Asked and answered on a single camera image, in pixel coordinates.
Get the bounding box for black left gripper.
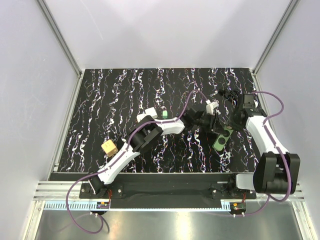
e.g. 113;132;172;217
191;112;225;135

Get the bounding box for green power strip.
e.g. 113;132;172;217
212;127;234;152

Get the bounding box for green usb charger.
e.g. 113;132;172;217
162;108;168;120

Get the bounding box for white charger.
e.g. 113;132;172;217
145;107;158;119

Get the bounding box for white plug adapter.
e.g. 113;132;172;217
136;113;147;123

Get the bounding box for beige cube socket adapter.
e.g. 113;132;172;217
101;139;119;158

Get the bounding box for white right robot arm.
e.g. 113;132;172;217
227;92;301;202

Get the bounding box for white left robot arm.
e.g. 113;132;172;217
88;108;226;198

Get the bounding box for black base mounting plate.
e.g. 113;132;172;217
47;171;257;201

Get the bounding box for metal front tray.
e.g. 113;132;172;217
35;202;317;240

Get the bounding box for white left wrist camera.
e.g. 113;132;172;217
205;99;219;115

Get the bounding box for black coiled cable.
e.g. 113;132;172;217
217;87;242;101

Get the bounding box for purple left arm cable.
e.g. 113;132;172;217
65;89;212;235

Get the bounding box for aluminium frame rail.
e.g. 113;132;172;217
21;0;83;240

